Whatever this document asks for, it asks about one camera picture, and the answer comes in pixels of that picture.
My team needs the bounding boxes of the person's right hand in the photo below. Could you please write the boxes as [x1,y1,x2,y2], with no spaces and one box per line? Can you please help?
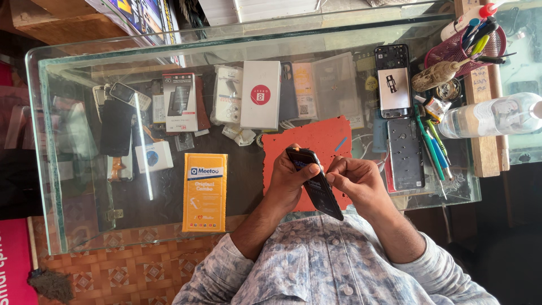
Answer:
[325,155,395,219]

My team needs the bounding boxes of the person's left hand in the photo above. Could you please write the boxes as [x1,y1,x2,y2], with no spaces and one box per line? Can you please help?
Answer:
[259,144,322,217]

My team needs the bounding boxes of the black phone display panel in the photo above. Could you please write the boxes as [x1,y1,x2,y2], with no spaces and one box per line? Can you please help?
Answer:
[285,147,345,222]

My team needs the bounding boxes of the dark grey phone back cover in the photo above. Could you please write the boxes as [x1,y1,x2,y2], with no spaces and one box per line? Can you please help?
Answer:
[386,117,426,192]

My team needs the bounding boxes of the orange work mat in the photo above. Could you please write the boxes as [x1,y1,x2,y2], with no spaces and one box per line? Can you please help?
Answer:
[261,115,353,212]

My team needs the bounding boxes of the crumpled white packet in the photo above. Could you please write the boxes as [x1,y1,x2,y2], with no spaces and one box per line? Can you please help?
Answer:
[221,125,257,147]

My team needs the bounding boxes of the metal tweezers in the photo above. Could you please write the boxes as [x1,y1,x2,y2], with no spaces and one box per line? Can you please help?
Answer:
[423,144,448,201]

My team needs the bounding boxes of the yellow display box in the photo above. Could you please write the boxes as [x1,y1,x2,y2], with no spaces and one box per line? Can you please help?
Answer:
[182,153,228,233]

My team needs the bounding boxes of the person's patterned blue shirt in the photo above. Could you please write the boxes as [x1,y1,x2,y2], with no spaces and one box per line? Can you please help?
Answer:
[171,208,501,305]

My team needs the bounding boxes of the white box with red circle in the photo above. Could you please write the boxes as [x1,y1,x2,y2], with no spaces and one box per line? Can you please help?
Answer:
[240,60,282,131]

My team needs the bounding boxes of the dark blue phone case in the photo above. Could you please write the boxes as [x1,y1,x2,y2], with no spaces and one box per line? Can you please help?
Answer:
[279,61,300,122]

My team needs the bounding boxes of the pale orange accessory packet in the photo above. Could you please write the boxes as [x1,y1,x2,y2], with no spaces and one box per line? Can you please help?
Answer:
[292,62,318,121]

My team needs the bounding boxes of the grey clear flat packet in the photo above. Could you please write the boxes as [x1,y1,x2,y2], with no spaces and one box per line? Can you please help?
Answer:
[311,52,365,130]

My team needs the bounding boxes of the small glue tube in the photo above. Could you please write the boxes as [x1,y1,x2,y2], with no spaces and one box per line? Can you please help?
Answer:
[414,95,452,124]

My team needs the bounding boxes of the opened phone with white battery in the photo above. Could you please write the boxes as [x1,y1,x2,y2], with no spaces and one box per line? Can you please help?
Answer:
[374,43,414,119]

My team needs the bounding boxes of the clear packet with white case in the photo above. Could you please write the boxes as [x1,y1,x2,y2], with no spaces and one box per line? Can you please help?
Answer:
[211,64,244,127]

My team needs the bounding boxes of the small clear plastic bag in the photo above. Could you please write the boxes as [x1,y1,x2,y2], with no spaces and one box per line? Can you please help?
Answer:
[174,132,196,152]

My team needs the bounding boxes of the wooden plank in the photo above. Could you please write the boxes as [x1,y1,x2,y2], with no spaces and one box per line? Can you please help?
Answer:
[453,0,511,178]

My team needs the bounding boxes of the round metal tin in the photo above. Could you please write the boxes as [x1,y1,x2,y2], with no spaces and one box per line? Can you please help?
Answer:
[436,78,462,103]

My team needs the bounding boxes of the small white box blue circle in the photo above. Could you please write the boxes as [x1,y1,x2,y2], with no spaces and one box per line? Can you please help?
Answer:
[134,140,174,174]

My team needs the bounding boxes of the white and black phone box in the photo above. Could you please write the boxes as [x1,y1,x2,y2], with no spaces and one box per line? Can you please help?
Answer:
[162,72,199,133]

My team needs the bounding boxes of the clear plastic water bottle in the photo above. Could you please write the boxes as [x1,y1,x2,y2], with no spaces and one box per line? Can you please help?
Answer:
[438,92,542,140]

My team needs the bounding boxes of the glass display counter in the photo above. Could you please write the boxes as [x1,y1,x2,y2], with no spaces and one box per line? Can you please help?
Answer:
[25,12,482,256]

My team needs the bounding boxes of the pink mesh tool holder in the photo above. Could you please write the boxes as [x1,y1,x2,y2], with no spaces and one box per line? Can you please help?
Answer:
[424,21,508,77]

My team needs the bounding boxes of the display part with orange flex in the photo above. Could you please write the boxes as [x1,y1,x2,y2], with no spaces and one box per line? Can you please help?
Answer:
[107,144,134,183]

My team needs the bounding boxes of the black phone screen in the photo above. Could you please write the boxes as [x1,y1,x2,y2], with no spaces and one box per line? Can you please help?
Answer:
[100,99,135,158]

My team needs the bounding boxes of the heap of old keypad phones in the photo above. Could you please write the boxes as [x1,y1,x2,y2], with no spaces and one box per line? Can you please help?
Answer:
[92,82,152,124]

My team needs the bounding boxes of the black thin tool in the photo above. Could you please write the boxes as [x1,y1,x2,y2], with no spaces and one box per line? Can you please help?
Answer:
[476,52,517,65]

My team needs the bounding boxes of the white bottle with red cap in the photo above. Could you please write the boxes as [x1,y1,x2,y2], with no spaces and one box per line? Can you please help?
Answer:
[440,3,499,42]

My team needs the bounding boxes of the black pen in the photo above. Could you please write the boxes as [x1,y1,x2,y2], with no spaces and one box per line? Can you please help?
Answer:
[463,21,500,52]

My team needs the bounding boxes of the side glass counter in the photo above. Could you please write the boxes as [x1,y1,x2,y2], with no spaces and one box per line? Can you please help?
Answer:
[493,0,542,166]

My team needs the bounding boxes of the colourful poster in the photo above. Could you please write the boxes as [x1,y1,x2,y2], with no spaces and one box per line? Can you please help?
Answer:
[84,0,183,67]

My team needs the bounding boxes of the dark bristle brush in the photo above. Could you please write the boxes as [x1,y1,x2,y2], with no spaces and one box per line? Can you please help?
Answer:
[27,267,75,304]

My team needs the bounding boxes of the pink banner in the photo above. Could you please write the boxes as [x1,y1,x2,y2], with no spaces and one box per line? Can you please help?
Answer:
[0,218,39,305]

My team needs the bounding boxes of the white cable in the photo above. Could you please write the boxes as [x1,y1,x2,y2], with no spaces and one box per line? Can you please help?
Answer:
[351,133,390,171]

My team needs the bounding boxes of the blue-handled screwdriver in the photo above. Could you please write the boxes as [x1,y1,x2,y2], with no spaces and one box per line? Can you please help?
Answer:
[425,127,453,179]

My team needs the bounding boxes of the green-handled screwdriver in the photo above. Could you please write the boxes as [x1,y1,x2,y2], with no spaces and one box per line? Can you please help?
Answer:
[425,119,452,167]

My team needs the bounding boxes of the dirty wooden-handled brush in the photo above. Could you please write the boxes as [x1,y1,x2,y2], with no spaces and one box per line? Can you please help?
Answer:
[411,58,473,93]

